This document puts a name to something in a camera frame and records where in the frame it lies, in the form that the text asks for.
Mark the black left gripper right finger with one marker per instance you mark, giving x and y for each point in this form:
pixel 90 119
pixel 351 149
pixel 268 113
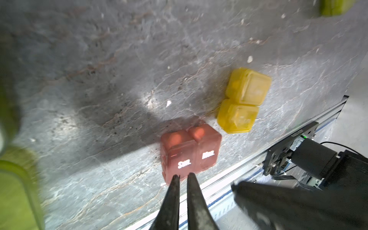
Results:
pixel 198 214

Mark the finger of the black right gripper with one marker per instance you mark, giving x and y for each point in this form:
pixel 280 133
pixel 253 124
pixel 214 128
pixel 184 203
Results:
pixel 282 208

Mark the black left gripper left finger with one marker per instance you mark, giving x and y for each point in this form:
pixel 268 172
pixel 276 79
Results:
pixel 168 216

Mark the brown small pillbox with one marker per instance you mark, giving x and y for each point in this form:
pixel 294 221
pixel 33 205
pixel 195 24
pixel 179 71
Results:
pixel 194 150

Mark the yellow small pillbox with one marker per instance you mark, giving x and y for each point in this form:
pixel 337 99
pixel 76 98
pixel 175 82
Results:
pixel 245 92

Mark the large green six-cell pillbox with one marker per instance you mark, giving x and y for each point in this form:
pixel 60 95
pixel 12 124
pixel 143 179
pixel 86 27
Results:
pixel 20 204

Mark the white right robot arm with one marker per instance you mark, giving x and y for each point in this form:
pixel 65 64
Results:
pixel 335 170

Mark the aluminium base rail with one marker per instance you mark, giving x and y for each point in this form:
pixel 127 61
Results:
pixel 217 190

